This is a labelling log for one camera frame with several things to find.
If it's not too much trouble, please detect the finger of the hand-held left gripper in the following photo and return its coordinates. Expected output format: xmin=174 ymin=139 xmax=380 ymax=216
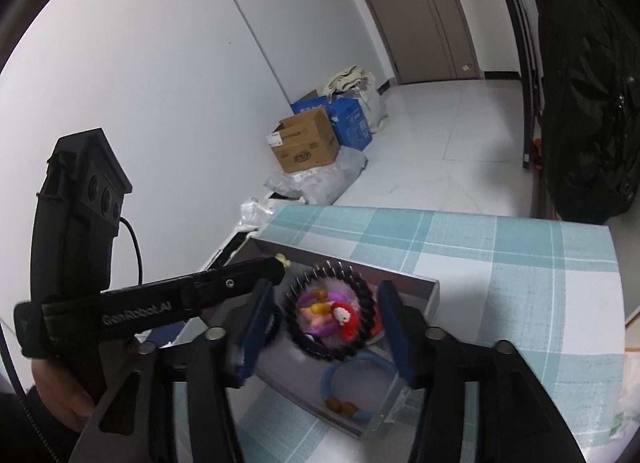
xmin=180 ymin=255 xmax=287 ymax=317

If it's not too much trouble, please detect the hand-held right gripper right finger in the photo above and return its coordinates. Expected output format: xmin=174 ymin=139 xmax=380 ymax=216
xmin=376 ymin=280 xmax=586 ymax=463

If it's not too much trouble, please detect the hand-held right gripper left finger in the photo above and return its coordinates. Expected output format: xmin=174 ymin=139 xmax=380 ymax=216
xmin=67 ymin=279 xmax=277 ymax=463

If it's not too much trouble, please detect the blue hair ring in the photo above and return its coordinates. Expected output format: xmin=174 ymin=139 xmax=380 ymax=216
xmin=320 ymin=347 xmax=399 ymax=427

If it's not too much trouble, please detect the red figure hair ornament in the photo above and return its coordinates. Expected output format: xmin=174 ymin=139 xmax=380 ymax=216
xmin=327 ymin=300 xmax=364 ymax=344

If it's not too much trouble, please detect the grey cardboard box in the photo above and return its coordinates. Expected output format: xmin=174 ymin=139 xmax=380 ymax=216
xmin=220 ymin=237 xmax=441 ymax=442

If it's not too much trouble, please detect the purple hair ring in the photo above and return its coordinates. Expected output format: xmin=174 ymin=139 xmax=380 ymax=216
xmin=295 ymin=290 xmax=347 ymax=340

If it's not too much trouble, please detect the pink hair ornament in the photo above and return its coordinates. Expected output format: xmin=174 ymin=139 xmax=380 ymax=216
xmin=305 ymin=315 xmax=334 ymax=337

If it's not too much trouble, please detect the person's left forearm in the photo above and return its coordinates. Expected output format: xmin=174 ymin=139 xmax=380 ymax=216
xmin=0 ymin=378 xmax=76 ymax=463

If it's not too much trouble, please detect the person's left hand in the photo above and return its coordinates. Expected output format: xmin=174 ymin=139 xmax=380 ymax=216
xmin=31 ymin=357 xmax=97 ymax=433

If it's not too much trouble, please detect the clear plastic wrap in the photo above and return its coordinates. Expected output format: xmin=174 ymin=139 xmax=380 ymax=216
xmin=264 ymin=148 xmax=369 ymax=207
xmin=239 ymin=196 xmax=277 ymax=235

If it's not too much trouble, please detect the teal plaid tablecloth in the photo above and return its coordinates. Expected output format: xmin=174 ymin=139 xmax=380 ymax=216
xmin=235 ymin=206 xmax=626 ymax=463

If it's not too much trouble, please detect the brown cardboard box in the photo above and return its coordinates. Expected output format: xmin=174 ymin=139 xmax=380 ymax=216
xmin=265 ymin=108 xmax=341 ymax=174

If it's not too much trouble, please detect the blue cardboard box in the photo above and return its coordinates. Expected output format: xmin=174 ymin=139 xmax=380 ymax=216
xmin=291 ymin=89 xmax=374 ymax=150

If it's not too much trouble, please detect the green printed plastic bag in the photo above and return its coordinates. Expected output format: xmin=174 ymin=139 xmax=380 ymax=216
xmin=610 ymin=353 xmax=640 ymax=444

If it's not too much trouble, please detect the beige cloth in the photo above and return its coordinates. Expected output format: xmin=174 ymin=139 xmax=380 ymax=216
xmin=322 ymin=64 xmax=377 ymax=94

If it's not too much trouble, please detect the black backpack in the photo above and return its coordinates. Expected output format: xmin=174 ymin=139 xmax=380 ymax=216
xmin=531 ymin=0 xmax=640 ymax=224

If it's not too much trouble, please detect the grey door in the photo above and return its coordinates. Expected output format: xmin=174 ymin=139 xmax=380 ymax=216
xmin=335 ymin=0 xmax=482 ymax=87

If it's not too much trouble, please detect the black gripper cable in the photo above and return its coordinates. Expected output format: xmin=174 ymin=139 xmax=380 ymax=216
xmin=119 ymin=216 xmax=144 ymax=287

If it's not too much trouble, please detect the black metal frame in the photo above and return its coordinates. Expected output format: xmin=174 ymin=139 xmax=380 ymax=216
xmin=487 ymin=0 xmax=547 ymax=170

